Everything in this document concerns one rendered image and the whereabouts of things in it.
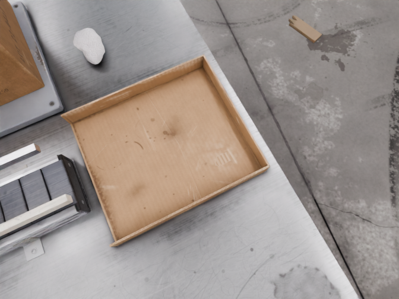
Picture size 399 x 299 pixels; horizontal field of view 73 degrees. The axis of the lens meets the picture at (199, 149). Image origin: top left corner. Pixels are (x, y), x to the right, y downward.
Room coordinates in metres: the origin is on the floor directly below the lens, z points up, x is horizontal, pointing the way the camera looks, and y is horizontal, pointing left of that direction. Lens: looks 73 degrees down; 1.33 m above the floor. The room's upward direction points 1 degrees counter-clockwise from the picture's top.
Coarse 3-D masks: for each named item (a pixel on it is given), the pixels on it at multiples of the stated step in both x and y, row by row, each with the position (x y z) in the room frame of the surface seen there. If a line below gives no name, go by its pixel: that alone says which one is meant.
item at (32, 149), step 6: (30, 144) 0.13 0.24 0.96; (18, 150) 0.12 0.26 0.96; (24, 150) 0.12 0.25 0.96; (30, 150) 0.12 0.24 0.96; (36, 150) 0.12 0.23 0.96; (6, 156) 0.11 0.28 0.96; (12, 156) 0.11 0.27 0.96; (18, 156) 0.11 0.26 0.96; (24, 156) 0.11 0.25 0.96; (30, 156) 0.11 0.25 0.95; (0, 162) 0.10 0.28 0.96; (6, 162) 0.10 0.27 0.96; (12, 162) 0.10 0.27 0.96; (18, 162) 0.10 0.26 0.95; (0, 168) 0.09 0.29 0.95
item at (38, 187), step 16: (32, 176) 0.10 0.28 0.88; (48, 176) 0.10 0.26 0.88; (64, 176) 0.10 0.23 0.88; (0, 192) 0.07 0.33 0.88; (16, 192) 0.07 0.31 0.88; (32, 192) 0.07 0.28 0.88; (48, 192) 0.07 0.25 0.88; (64, 192) 0.07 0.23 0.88; (0, 208) 0.04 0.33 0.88; (16, 208) 0.04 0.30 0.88; (32, 208) 0.04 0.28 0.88; (64, 208) 0.04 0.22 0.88; (32, 224) 0.02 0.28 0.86
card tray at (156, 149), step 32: (192, 64) 0.33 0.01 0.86; (128, 96) 0.27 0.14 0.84; (160, 96) 0.27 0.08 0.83; (192, 96) 0.27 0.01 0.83; (224, 96) 0.26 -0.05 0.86; (96, 128) 0.20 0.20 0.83; (128, 128) 0.20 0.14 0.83; (160, 128) 0.20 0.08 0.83; (192, 128) 0.20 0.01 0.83; (224, 128) 0.20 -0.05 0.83; (96, 160) 0.14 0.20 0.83; (128, 160) 0.14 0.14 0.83; (160, 160) 0.14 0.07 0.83; (192, 160) 0.13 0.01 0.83; (224, 160) 0.13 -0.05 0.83; (256, 160) 0.13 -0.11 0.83; (96, 192) 0.08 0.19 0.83; (128, 192) 0.07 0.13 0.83; (160, 192) 0.07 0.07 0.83; (192, 192) 0.07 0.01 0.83; (128, 224) 0.02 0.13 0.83
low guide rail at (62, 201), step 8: (56, 200) 0.05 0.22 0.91; (64, 200) 0.05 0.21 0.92; (40, 208) 0.04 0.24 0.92; (48, 208) 0.04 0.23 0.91; (56, 208) 0.04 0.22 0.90; (24, 216) 0.03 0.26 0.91; (32, 216) 0.03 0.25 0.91; (40, 216) 0.03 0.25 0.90; (0, 224) 0.02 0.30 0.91; (8, 224) 0.02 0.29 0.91; (16, 224) 0.02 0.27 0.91; (24, 224) 0.02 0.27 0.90; (0, 232) 0.01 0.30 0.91; (8, 232) 0.01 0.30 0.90
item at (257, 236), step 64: (64, 0) 0.53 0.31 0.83; (128, 0) 0.53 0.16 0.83; (64, 64) 0.35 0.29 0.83; (128, 64) 0.35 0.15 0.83; (64, 128) 0.21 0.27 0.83; (256, 128) 0.20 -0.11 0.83; (256, 192) 0.07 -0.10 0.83; (0, 256) -0.03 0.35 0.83; (64, 256) -0.03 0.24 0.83; (128, 256) -0.04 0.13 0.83; (192, 256) -0.04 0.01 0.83; (256, 256) -0.04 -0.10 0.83; (320, 256) -0.04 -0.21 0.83
